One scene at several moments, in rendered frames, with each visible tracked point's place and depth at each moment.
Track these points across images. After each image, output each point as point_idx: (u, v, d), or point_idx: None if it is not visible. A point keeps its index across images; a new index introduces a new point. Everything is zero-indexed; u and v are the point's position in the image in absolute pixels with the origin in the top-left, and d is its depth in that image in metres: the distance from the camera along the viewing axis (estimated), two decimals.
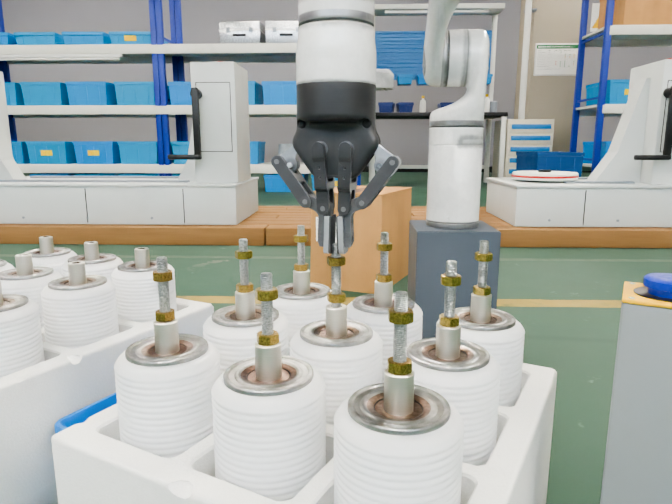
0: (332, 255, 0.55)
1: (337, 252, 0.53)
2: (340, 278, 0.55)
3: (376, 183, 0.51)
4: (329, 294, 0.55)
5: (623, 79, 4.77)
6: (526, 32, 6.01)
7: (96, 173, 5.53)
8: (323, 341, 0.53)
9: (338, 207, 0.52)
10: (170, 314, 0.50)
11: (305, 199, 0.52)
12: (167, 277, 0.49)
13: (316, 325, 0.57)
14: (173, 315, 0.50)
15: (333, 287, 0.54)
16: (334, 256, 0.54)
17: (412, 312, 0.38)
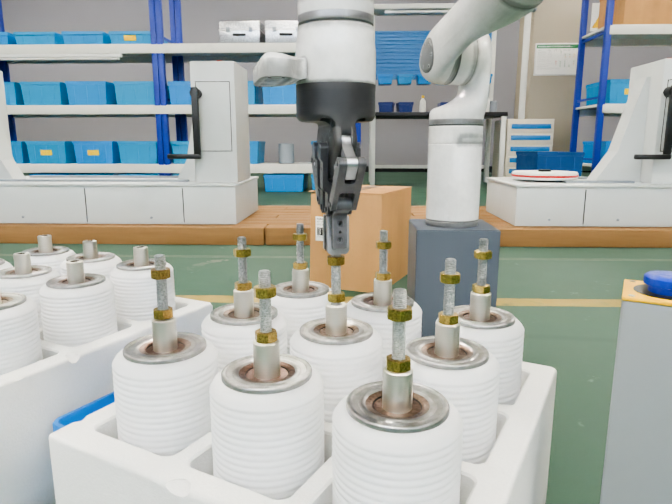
0: (344, 257, 0.54)
1: (344, 249, 0.55)
2: (334, 279, 0.54)
3: None
4: (344, 294, 0.55)
5: (623, 79, 4.76)
6: (526, 32, 6.01)
7: (96, 173, 5.53)
8: (313, 337, 0.53)
9: None
10: (168, 312, 0.50)
11: (356, 201, 0.51)
12: (165, 275, 0.49)
13: (323, 321, 0.58)
14: (171, 313, 0.50)
15: (335, 284, 0.55)
16: (333, 254, 0.54)
17: (411, 309, 0.38)
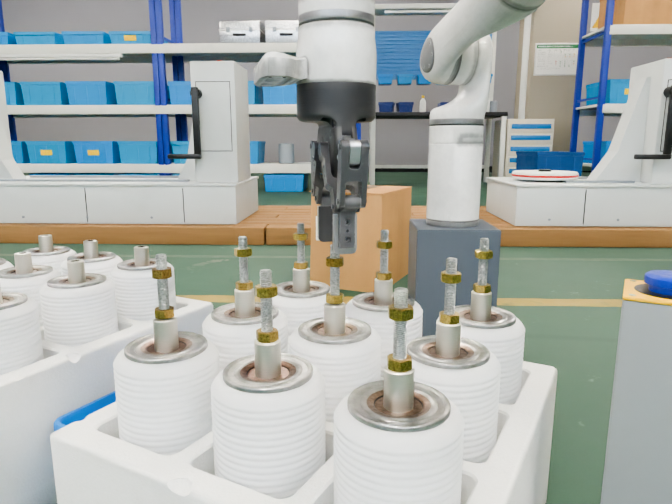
0: (327, 259, 0.54)
1: None
2: (332, 279, 0.55)
3: None
4: (331, 298, 0.54)
5: (623, 79, 4.76)
6: (526, 32, 6.01)
7: (96, 173, 5.53)
8: (308, 335, 0.54)
9: None
10: (169, 311, 0.50)
11: (365, 198, 0.48)
12: (166, 274, 0.49)
13: None
14: (172, 312, 0.50)
15: (338, 288, 0.55)
16: (339, 256, 0.54)
17: (412, 308, 0.38)
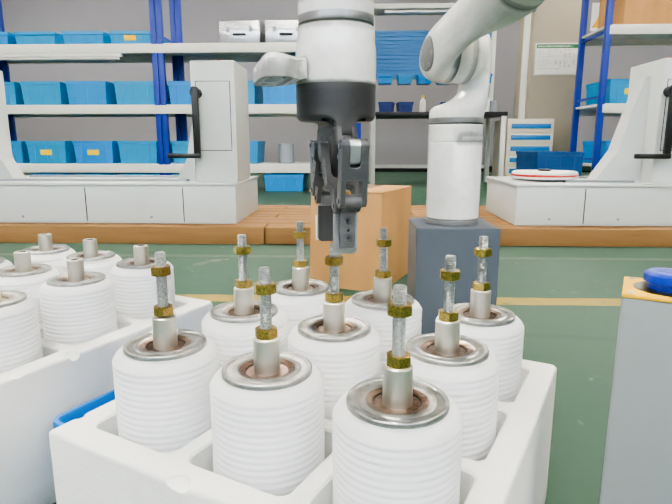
0: (341, 258, 0.54)
1: None
2: (331, 279, 0.54)
3: None
4: (342, 294, 0.55)
5: (623, 78, 4.76)
6: (526, 31, 6.01)
7: (96, 172, 5.53)
8: (307, 333, 0.54)
9: None
10: (168, 309, 0.50)
11: (365, 198, 0.48)
12: (165, 272, 0.49)
13: None
14: (171, 310, 0.50)
15: (334, 285, 0.55)
16: (332, 254, 0.55)
17: (411, 305, 0.38)
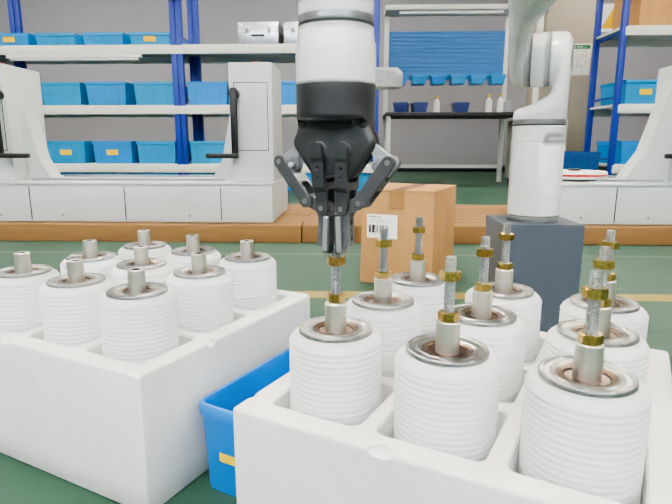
0: None
1: (335, 252, 0.53)
2: (487, 269, 0.59)
3: (372, 183, 0.50)
4: (477, 282, 0.60)
5: (638, 79, 4.81)
6: (539, 32, 6.05)
7: (113, 172, 5.57)
8: (469, 304, 0.63)
9: (336, 207, 0.52)
10: (342, 296, 0.54)
11: (304, 199, 0.53)
12: (342, 262, 0.54)
13: (506, 314, 0.60)
14: (344, 297, 0.55)
15: (480, 276, 0.59)
16: (482, 248, 0.58)
17: (607, 289, 0.42)
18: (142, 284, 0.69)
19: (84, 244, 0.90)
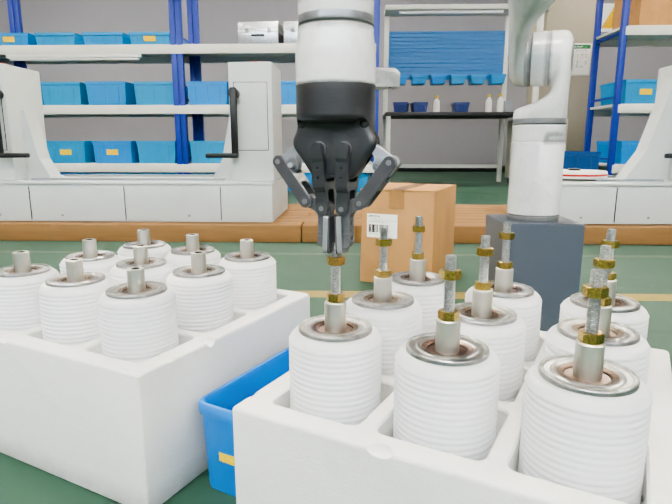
0: None
1: (336, 252, 0.53)
2: (487, 268, 0.59)
3: (373, 183, 0.50)
4: (477, 281, 0.60)
5: (638, 79, 4.81)
6: None
7: (113, 172, 5.57)
8: (469, 303, 0.63)
9: (336, 207, 0.52)
10: None
11: (304, 199, 0.53)
12: (338, 258, 0.55)
13: (507, 313, 0.60)
14: (334, 293, 0.56)
15: (480, 275, 0.59)
16: (482, 246, 0.58)
17: (608, 287, 0.42)
18: (141, 283, 0.69)
19: (83, 243, 0.89)
